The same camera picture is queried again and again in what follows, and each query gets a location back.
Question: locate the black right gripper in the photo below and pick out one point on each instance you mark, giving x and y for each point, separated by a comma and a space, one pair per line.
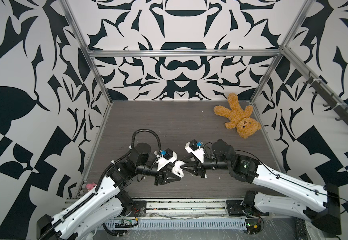
198, 169

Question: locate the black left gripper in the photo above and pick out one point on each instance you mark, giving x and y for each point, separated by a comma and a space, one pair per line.
162, 175

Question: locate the white earbud charging case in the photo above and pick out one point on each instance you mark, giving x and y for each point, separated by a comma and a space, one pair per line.
177, 170

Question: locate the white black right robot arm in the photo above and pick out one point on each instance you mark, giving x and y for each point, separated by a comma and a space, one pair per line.
317, 204

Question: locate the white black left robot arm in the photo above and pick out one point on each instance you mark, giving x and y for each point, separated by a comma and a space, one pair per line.
108, 198

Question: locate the brown teddy bear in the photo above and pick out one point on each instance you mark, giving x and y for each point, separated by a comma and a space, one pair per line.
238, 118

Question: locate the green circuit board left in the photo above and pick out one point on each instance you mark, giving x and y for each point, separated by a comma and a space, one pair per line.
127, 223

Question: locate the green circuit board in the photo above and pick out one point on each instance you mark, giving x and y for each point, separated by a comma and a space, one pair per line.
253, 226
127, 223

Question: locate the pink small object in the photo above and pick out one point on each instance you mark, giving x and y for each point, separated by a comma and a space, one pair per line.
90, 186

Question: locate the green circuit board right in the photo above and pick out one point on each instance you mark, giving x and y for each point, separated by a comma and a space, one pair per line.
253, 226

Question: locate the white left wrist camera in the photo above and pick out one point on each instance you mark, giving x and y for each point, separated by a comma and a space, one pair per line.
166, 157

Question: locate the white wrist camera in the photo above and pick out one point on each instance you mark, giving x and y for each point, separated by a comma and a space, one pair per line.
166, 157
197, 149

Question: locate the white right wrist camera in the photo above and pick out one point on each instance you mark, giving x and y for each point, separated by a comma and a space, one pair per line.
197, 149

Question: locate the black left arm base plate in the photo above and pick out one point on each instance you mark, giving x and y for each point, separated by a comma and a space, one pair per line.
139, 205

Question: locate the aluminium mounting rail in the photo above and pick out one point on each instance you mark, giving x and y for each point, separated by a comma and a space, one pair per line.
198, 205

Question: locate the white slotted cable duct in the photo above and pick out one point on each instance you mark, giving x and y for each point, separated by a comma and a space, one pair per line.
191, 224

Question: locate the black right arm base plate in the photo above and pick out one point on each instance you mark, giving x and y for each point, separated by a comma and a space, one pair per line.
236, 208

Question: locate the black wall hook rack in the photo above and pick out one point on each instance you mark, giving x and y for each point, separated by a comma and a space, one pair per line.
331, 99

